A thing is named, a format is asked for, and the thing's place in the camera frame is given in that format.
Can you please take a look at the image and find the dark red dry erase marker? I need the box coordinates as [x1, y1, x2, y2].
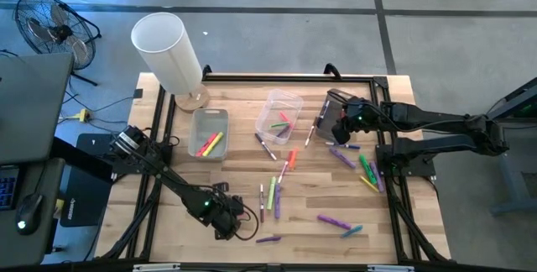
[277, 159, 291, 186]
[258, 183, 266, 224]

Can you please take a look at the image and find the backlit computer keyboard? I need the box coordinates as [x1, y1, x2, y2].
[0, 165, 21, 212]

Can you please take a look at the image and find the black dry erase marker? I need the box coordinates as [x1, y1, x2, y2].
[320, 99, 331, 129]

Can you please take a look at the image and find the light green thick highlighter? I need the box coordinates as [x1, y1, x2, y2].
[266, 175, 277, 212]

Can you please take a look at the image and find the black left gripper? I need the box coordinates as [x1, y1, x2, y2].
[208, 182, 249, 241]

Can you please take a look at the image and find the black aluminium table frame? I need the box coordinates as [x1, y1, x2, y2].
[95, 64, 452, 272]

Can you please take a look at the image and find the light grey plastic bin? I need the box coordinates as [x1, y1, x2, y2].
[187, 107, 230, 162]

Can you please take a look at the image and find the black flat bar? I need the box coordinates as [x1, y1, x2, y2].
[49, 136, 115, 184]

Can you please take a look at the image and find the black floor fan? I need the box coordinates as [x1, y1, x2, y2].
[14, 0, 102, 87]

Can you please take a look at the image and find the white cylinder table lamp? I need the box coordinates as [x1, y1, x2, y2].
[130, 11, 211, 112]

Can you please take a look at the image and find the clear plastic bin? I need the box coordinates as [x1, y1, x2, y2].
[254, 88, 305, 146]

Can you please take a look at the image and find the dark grey desk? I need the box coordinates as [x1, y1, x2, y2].
[0, 157, 67, 269]

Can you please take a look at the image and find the silver aluminium bracket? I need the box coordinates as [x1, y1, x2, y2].
[133, 263, 182, 272]
[367, 264, 416, 272]

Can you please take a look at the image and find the black computer mouse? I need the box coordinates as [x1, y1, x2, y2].
[15, 193, 44, 237]

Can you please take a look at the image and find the brown dry erase marker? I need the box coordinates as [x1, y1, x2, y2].
[304, 123, 316, 148]

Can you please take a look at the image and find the yellow slim highlighter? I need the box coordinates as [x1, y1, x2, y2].
[358, 175, 380, 194]

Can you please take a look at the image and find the blue grey metal cart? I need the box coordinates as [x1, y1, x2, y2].
[462, 76, 537, 217]

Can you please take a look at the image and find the smoky dark plastic bin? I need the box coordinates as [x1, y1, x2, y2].
[315, 87, 363, 144]

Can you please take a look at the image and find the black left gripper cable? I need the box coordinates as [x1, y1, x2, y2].
[232, 202, 260, 242]

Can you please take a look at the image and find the grey computer monitor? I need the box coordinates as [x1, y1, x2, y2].
[0, 52, 76, 166]

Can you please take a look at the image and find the purple thick highlighter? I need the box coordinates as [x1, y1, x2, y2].
[274, 182, 282, 220]
[368, 161, 386, 194]
[328, 147, 357, 170]
[316, 213, 353, 231]

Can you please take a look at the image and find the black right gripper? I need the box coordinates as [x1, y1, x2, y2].
[327, 88, 381, 146]

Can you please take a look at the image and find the teal slim highlighter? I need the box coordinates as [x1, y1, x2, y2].
[340, 224, 364, 239]

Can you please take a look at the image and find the pink thick highlighter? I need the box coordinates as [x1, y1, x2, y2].
[195, 132, 219, 158]

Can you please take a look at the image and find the yellow thick highlighter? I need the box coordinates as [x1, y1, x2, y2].
[201, 131, 225, 158]

